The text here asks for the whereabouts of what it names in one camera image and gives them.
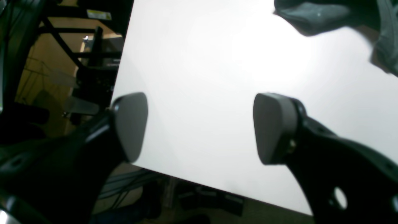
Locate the dark grey t-shirt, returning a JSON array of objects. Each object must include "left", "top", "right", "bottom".
[{"left": 274, "top": 0, "right": 398, "bottom": 76}]

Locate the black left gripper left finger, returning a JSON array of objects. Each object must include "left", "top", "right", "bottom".
[{"left": 0, "top": 92, "right": 148, "bottom": 224}]

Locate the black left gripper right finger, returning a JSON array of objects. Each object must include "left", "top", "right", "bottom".
[{"left": 253, "top": 93, "right": 398, "bottom": 224}]

